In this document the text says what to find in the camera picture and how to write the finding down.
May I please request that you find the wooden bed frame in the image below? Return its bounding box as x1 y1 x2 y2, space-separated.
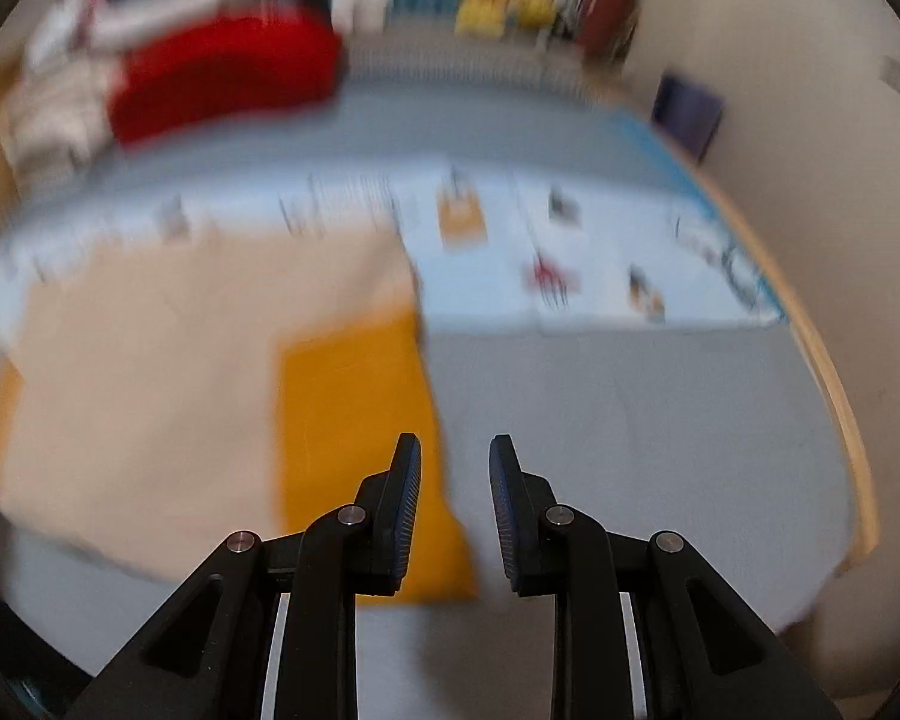
690 157 880 578

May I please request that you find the beige quilted cloth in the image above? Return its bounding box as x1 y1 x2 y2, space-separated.
4 60 125 181

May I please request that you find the yellow plush toy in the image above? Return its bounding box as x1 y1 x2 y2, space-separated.
454 0 560 38

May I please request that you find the beige and mustard hooded jacket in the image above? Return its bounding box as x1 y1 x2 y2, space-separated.
0 229 481 605

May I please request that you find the white folded cloth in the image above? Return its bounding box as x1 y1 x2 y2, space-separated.
26 0 252 72

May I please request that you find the grey deer print bed sheet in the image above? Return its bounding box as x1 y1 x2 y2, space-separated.
0 37 860 720

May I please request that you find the red quilted jacket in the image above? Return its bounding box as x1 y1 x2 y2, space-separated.
109 11 346 147

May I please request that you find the dark red bag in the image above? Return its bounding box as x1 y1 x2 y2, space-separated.
574 0 638 61

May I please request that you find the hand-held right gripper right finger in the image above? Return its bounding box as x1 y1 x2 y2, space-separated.
489 433 845 720

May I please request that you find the purple box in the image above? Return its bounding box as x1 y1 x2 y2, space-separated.
651 73 725 164

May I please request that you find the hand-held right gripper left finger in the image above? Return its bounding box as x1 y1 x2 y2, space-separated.
64 433 423 720

